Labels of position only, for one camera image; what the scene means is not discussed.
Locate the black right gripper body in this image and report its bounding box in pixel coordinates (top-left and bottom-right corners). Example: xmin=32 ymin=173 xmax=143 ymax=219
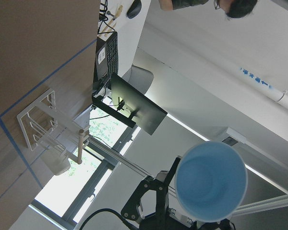
xmin=120 ymin=170 xmax=197 ymax=230

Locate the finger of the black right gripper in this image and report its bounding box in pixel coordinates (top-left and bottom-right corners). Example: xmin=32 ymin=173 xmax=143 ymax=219
xmin=163 ymin=156 xmax=181 ymax=191

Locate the light blue plastic cup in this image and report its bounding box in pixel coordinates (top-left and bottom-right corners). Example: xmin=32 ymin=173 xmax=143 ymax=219
xmin=175 ymin=141 xmax=248 ymax=222

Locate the white plastic cup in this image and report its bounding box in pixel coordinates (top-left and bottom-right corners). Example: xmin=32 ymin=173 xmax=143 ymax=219
xmin=48 ymin=148 xmax=71 ymax=175

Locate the black computer monitor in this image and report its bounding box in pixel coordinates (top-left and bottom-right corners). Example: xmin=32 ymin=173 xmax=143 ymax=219
xmin=92 ymin=73 xmax=168 ymax=135

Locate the grey office chair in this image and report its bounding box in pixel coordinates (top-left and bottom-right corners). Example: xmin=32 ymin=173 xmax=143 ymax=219
xmin=122 ymin=65 xmax=154 ymax=94

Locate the black label printer box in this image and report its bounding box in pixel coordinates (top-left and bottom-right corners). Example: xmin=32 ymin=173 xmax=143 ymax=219
xmin=93 ymin=37 xmax=108 ymax=83

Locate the black keyboard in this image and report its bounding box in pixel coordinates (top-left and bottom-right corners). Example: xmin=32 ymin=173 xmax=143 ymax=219
xmin=106 ymin=32 xmax=119 ymax=76

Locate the black computer mouse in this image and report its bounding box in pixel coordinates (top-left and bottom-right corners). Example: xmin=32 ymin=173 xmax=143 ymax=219
xmin=126 ymin=0 xmax=142 ymax=19

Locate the person in green shirt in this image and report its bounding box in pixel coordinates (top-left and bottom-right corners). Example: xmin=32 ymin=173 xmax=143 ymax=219
xmin=158 ymin=0 xmax=258 ymax=19

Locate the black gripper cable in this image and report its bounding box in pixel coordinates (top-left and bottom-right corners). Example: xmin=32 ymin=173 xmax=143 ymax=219
xmin=79 ymin=208 xmax=135 ymax=230

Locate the white wire cup rack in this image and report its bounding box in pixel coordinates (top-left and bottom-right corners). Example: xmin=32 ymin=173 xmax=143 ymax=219
xmin=16 ymin=88 xmax=91 ymax=166

